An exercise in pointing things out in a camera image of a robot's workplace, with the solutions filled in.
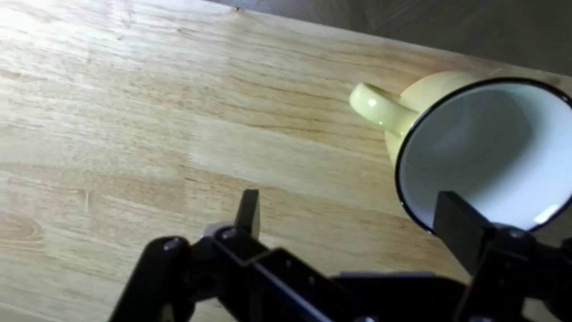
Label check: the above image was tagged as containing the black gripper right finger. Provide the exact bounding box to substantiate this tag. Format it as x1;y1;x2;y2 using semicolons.
430;189;572;322

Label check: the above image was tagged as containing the yellow enamel mug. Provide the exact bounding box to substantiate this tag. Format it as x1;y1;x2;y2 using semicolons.
346;69;572;234

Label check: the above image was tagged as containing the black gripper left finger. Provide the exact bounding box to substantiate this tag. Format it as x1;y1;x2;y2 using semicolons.
108;187;335;322

